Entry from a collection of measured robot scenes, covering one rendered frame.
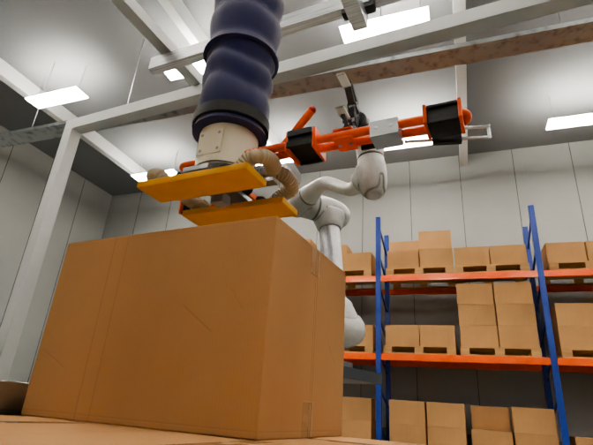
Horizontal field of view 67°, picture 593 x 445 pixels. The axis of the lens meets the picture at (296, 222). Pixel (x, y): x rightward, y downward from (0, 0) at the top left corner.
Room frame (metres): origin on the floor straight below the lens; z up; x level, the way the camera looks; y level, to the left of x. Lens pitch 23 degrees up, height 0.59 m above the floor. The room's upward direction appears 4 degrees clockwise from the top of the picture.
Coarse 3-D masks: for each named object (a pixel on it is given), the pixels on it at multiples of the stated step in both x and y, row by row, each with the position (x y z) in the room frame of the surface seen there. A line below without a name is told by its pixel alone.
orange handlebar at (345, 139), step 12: (408, 120) 0.86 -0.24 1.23; (420, 120) 0.85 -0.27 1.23; (468, 120) 0.83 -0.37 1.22; (336, 132) 0.94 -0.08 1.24; (348, 132) 0.92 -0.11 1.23; (360, 132) 0.91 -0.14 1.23; (408, 132) 0.90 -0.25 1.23; (420, 132) 0.89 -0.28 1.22; (276, 144) 1.01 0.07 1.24; (324, 144) 1.00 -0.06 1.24; (336, 144) 0.96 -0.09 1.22; (348, 144) 0.96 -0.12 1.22; (360, 144) 0.96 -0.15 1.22; (288, 156) 1.05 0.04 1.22; (180, 168) 1.16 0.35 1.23; (252, 192) 1.32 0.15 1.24
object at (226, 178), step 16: (176, 176) 1.00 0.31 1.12; (192, 176) 0.98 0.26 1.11; (208, 176) 0.97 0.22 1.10; (224, 176) 0.96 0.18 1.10; (240, 176) 0.95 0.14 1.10; (256, 176) 0.96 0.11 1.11; (160, 192) 1.08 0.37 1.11; (176, 192) 1.08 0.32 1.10; (192, 192) 1.07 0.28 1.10; (208, 192) 1.06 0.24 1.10; (224, 192) 1.06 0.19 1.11
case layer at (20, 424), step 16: (0, 416) 0.97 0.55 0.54; (16, 416) 1.01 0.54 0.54; (32, 416) 1.05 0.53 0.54; (0, 432) 0.62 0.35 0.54; (16, 432) 0.64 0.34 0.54; (32, 432) 0.65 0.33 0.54; (48, 432) 0.67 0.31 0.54; (64, 432) 0.69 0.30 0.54; (80, 432) 0.72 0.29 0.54; (96, 432) 0.74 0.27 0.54; (112, 432) 0.77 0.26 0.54; (128, 432) 0.78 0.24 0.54; (144, 432) 0.81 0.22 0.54; (160, 432) 0.84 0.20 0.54; (176, 432) 0.88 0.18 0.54
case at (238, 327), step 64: (128, 256) 0.98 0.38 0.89; (192, 256) 0.89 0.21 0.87; (256, 256) 0.82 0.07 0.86; (320, 256) 1.00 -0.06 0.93; (64, 320) 1.05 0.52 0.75; (128, 320) 0.96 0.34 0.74; (192, 320) 0.88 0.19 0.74; (256, 320) 0.81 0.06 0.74; (320, 320) 1.02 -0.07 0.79; (64, 384) 1.02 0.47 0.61; (128, 384) 0.94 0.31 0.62; (192, 384) 0.87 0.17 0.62; (256, 384) 0.81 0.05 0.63; (320, 384) 1.03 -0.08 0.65
